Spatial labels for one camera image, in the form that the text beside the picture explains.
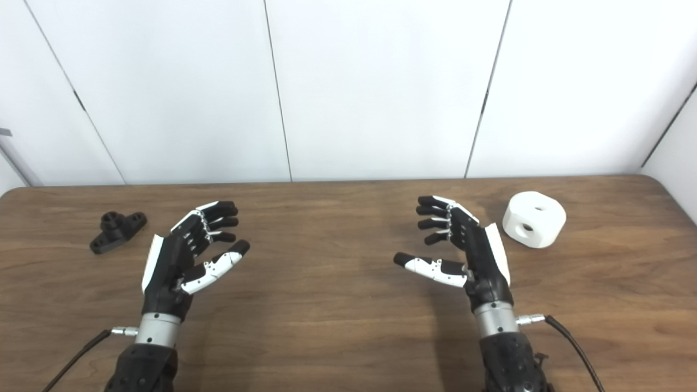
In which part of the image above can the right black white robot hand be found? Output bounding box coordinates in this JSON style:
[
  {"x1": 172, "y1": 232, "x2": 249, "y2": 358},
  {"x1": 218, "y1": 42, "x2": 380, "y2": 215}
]
[{"x1": 393, "y1": 195, "x2": 513, "y2": 314}]

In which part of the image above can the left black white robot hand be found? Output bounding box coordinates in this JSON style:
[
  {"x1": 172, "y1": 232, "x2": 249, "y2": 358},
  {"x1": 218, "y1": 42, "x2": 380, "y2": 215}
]
[{"x1": 142, "y1": 200, "x2": 251, "y2": 319}]

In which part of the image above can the black flanged holder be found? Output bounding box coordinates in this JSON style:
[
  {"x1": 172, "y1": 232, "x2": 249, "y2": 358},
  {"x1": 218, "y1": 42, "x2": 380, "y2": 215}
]
[{"x1": 89, "y1": 211, "x2": 148, "y2": 255}]

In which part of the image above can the round white plastic piece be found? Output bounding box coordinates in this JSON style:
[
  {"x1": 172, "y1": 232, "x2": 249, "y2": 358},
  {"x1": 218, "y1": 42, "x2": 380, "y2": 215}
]
[{"x1": 502, "y1": 191, "x2": 567, "y2": 249}]

